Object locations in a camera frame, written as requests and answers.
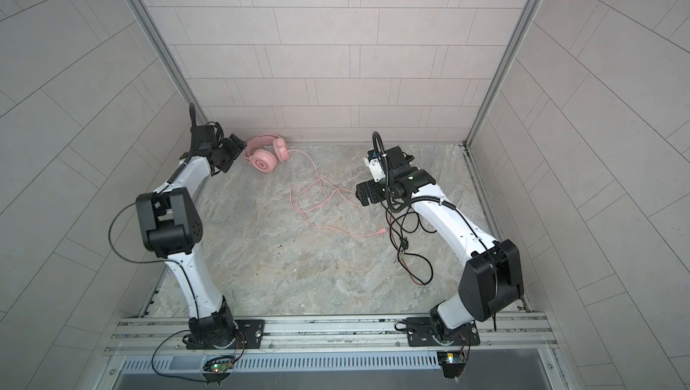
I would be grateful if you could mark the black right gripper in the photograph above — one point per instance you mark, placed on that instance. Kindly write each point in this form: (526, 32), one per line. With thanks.
(374, 196)

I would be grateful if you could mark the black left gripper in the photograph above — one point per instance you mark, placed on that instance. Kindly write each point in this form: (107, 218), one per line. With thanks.
(235, 149)

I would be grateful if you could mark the pink headphones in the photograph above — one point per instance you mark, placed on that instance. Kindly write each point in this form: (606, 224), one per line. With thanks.
(264, 152)

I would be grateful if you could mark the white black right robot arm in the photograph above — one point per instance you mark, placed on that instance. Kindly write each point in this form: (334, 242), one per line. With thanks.
(492, 275)

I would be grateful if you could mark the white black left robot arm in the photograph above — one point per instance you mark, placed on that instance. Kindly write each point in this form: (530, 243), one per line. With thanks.
(172, 229)

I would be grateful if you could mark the right circuit board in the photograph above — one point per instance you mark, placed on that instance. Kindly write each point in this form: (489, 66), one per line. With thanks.
(452, 364)

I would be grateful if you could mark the circuit board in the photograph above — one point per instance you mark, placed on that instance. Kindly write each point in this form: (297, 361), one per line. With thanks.
(452, 364)
(219, 365)

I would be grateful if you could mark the left circuit board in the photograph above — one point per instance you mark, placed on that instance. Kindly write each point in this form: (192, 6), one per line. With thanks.
(219, 365)

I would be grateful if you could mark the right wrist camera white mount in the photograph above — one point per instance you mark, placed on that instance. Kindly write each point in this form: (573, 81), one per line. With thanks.
(377, 165)

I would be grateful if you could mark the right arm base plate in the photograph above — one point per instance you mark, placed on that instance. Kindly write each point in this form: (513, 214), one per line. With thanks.
(427, 331)

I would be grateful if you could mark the aluminium corner post left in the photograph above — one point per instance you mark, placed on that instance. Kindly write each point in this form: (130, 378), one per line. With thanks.
(148, 26)

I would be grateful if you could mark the aluminium corner post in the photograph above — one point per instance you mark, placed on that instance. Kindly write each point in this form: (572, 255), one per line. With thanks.
(518, 35)
(148, 26)

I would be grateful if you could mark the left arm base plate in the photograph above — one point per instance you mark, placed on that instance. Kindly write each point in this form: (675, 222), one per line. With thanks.
(211, 334)

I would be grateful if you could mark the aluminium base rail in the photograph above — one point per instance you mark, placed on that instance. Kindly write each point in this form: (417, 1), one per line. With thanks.
(374, 333)

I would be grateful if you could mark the aluminium corner post right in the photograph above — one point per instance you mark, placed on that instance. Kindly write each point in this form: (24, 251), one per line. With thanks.
(518, 35)

